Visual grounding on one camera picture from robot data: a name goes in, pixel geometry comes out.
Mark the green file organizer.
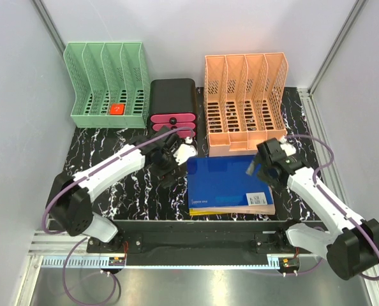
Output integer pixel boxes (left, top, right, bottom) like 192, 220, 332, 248
63, 42, 150, 129

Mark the black drawer cabinet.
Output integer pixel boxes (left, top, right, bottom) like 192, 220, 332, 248
149, 78, 197, 132

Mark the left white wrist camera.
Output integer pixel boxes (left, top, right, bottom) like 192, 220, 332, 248
173, 137, 197, 166

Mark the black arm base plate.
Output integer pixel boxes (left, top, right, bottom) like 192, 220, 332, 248
87, 231, 296, 254

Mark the pink drawer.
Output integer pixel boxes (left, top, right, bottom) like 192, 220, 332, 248
176, 130, 196, 138
150, 113, 196, 124
152, 122, 196, 131

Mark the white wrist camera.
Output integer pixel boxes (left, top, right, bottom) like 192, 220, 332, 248
173, 137, 197, 166
279, 136, 297, 156

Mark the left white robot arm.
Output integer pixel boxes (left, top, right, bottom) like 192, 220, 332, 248
41, 129, 195, 252

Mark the black marble desk mat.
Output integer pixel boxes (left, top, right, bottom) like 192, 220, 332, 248
63, 87, 321, 221

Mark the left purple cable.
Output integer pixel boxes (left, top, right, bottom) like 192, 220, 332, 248
41, 128, 193, 303

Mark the yellow folder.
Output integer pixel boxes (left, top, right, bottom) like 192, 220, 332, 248
189, 208, 216, 216

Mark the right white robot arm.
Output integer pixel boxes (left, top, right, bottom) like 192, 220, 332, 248
247, 135, 379, 281

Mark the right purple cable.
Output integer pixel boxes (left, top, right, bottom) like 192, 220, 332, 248
281, 133, 379, 281

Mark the pink bottom drawer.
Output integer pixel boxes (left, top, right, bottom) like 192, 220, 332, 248
176, 130, 196, 138

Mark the aluminium frame rail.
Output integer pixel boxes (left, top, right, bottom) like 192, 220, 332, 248
28, 231, 376, 256

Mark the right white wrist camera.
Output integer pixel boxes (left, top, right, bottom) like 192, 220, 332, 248
279, 136, 297, 156

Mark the orange file organizer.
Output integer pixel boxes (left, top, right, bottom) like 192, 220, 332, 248
204, 52, 288, 157

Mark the red square eraser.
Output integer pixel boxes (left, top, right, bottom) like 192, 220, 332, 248
109, 103, 125, 115

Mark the purple cable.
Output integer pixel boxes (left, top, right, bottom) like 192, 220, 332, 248
41, 128, 193, 303
281, 133, 379, 281

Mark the pink top drawer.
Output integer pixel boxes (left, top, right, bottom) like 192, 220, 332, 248
150, 113, 196, 124

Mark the blue folder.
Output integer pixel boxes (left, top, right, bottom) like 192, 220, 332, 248
186, 156, 270, 208

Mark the pink folder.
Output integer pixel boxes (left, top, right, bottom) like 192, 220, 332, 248
189, 189, 276, 215

